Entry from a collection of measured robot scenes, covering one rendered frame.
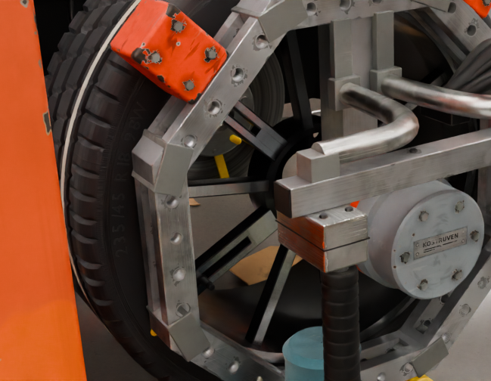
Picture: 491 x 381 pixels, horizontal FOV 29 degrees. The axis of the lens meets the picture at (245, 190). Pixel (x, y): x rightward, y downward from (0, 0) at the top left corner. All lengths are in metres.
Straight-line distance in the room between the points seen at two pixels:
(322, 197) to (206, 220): 2.49
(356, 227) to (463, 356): 1.65
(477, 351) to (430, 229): 1.51
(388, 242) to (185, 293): 0.24
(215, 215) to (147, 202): 2.34
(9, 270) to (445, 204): 0.46
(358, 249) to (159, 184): 0.24
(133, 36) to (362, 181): 0.29
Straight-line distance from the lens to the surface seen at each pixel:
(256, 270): 2.92
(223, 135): 1.60
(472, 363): 2.49
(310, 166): 0.87
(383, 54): 1.12
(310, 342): 1.09
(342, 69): 1.09
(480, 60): 1.11
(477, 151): 0.99
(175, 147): 1.01
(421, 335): 1.33
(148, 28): 0.99
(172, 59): 0.99
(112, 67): 1.09
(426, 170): 0.95
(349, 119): 1.13
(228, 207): 3.46
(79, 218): 1.12
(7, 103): 0.84
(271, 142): 1.19
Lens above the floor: 1.29
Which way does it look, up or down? 21 degrees down
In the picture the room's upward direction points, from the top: 4 degrees counter-clockwise
